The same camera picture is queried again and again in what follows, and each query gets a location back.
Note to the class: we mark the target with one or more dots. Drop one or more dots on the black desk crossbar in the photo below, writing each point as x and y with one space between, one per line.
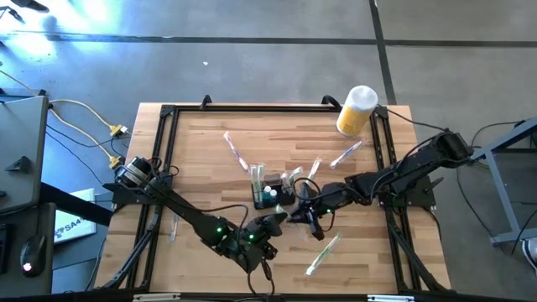
75 205

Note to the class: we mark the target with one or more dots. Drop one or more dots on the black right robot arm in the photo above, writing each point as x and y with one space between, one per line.
403 168

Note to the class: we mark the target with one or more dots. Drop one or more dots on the light blue toothbrush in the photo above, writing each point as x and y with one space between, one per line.
346 154

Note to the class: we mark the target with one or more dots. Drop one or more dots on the black stand leg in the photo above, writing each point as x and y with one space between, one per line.
31 6
14 14

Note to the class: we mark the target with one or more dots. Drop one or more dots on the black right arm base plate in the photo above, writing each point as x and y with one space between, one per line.
415 200

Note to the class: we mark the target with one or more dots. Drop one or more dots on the black computer mouse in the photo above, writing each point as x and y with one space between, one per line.
33 256

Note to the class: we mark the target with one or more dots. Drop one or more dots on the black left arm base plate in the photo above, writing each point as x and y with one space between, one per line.
121 196

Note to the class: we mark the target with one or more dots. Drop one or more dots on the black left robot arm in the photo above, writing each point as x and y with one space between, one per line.
189 211

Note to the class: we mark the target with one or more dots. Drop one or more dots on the teal mouthwash bottle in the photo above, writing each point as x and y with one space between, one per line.
267 192
274 194

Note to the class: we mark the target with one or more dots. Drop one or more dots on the white printed cardboard box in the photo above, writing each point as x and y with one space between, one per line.
75 226

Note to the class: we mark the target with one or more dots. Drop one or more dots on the person's white shoe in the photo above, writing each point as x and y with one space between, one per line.
532 251

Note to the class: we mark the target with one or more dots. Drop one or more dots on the grey side desk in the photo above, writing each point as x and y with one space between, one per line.
21 134

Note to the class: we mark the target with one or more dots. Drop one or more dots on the black keyboard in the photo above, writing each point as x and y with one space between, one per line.
4 249

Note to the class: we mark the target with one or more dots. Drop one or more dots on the black plastic bracket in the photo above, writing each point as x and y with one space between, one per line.
19 165

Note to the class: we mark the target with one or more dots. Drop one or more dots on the blue-grey metal table frame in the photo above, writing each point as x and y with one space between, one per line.
504 195

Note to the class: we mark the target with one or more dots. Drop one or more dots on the pale grey wrapped toothbrush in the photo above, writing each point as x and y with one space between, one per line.
174 228

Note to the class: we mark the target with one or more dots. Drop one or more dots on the blue-green toothbrush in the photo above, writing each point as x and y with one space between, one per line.
314 168

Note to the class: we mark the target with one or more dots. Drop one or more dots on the orange toothbrush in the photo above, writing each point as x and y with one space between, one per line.
261 174

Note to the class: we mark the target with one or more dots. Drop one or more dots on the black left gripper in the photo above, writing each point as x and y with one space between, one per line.
268 225

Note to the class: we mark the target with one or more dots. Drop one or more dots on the silver metal bracket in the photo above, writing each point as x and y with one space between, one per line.
390 298
155 298

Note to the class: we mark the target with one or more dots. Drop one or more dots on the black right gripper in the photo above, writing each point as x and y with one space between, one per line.
333 197

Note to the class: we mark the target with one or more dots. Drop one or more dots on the black aluminium table frame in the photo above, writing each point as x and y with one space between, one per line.
189 108

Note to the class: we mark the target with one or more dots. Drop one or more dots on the yellow wipes canister white lid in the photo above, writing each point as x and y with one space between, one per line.
354 117

